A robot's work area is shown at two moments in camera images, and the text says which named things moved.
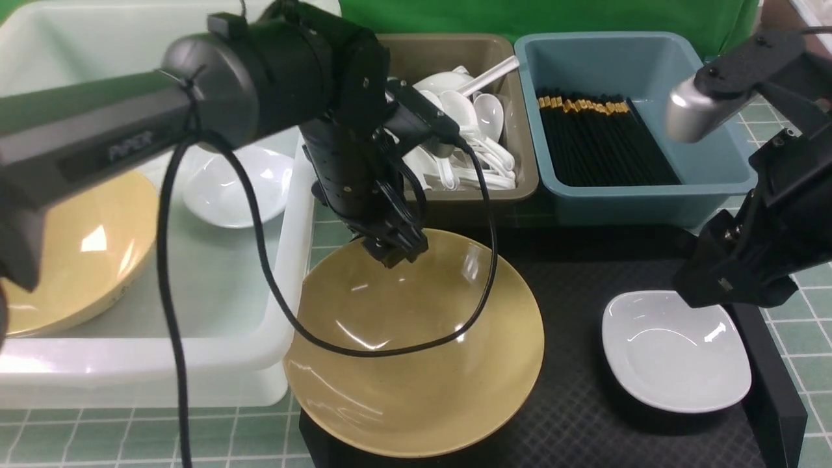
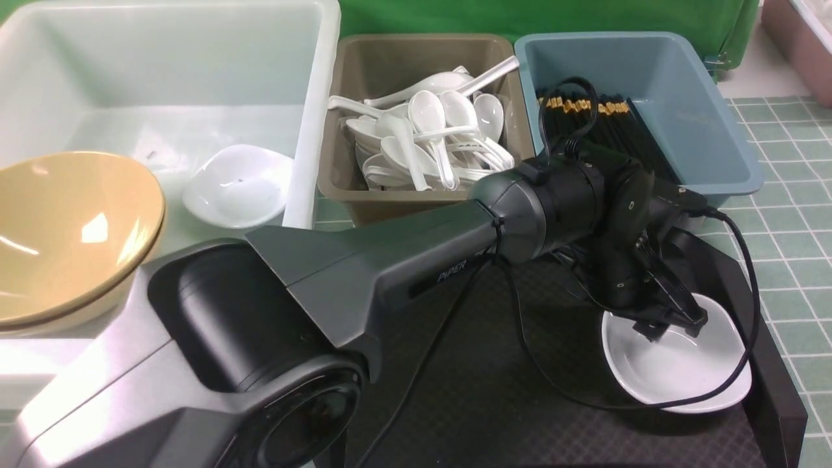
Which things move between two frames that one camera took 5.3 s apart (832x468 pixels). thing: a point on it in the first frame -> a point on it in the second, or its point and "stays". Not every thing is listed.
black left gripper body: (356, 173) -> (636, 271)
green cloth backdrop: (724, 28) stays
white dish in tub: (214, 188) stays
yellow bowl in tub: (98, 233) stays
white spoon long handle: (509, 63) stays
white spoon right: (489, 114) stays
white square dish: (673, 358) stays
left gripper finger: (408, 238) -> (697, 314)
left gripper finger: (385, 249) -> (652, 329)
